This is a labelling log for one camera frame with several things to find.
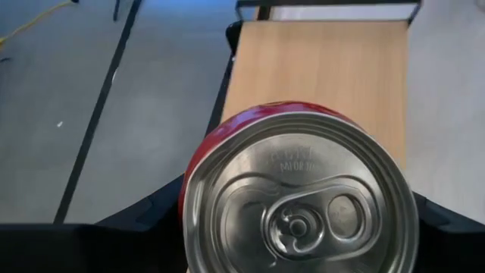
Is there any wooden shelf with black frame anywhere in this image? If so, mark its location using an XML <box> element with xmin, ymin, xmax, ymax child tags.
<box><xmin>221</xmin><ymin>0</ymin><xmax>422</xmax><ymax>171</ymax></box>

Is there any yellow floor cable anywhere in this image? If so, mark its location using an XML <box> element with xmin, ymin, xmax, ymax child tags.
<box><xmin>0</xmin><ymin>0</ymin><xmax>79</xmax><ymax>46</ymax></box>

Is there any red Fanta can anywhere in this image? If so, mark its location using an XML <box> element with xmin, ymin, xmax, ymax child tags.
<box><xmin>177</xmin><ymin>100</ymin><xmax>420</xmax><ymax>273</ymax></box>

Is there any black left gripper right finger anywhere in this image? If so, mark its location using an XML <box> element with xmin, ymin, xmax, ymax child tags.
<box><xmin>411</xmin><ymin>191</ymin><xmax>485</xmax><ymax>273</ymax></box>

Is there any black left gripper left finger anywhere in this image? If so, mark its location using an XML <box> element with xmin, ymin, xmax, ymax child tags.
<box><xmin>0</xmin><ymin>174</ymin><xmax>189</xmax><ymax>273</ymax></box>

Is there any black table frame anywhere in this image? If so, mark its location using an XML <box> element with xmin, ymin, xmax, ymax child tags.
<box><xmin>204</xmin><ymin>20</ymin><xmax>243</xmax><ymax>137</ymax></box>

